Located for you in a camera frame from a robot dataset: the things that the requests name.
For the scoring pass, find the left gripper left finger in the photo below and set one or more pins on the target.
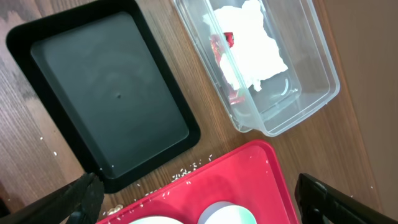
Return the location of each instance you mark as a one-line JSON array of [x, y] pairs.
[[77, 202]]

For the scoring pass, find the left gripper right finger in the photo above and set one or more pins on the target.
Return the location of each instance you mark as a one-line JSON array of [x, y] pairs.
[[320, 203]]

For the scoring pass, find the light blue bowl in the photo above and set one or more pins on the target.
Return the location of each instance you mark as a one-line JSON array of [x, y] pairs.
[[156, 220]]

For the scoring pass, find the mint green bowl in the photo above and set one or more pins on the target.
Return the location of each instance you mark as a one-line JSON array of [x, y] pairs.
[[224, 212]]

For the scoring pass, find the white napkin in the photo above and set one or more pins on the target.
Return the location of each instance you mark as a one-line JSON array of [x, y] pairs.
[[254, 53]]

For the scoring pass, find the red snack wrapper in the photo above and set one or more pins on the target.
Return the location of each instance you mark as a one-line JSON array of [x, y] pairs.
[[234, 96]]

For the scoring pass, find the red serving tray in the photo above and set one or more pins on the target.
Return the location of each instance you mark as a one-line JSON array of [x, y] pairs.
[[249, 176]]

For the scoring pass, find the clear plastic bin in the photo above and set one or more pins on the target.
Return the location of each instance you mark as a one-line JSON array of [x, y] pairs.
[[287, 98]]

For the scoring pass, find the black tray bin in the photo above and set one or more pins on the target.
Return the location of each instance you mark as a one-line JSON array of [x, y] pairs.
[[104, 81]]

